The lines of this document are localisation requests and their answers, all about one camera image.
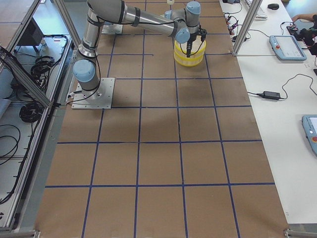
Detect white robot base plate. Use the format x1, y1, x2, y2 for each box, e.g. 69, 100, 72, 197
71, 78, 115, 110

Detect aluminium frame rail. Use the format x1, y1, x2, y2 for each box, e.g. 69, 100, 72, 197
0, 46, 53, 108

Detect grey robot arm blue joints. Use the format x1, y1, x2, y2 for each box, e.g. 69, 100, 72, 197
73, 0, 201, 92

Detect black computer mouse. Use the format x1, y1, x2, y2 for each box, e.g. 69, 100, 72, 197
267, 3, 279, 10

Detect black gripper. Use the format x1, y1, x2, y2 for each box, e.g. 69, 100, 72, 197
186, 26, 207, 58

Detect aluminium frame post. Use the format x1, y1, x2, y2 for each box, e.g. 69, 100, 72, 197
232, 0, 262, 56

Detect blue teach pendant tablet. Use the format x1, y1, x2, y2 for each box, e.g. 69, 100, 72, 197
269, 35, 307, 61

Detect black power adapter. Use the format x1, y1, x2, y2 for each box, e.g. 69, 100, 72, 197
257, 91, 281, 100

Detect yellow steamer layer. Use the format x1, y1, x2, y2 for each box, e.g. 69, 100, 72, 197
174, 38, 207, 60
174, 52, 204, 67

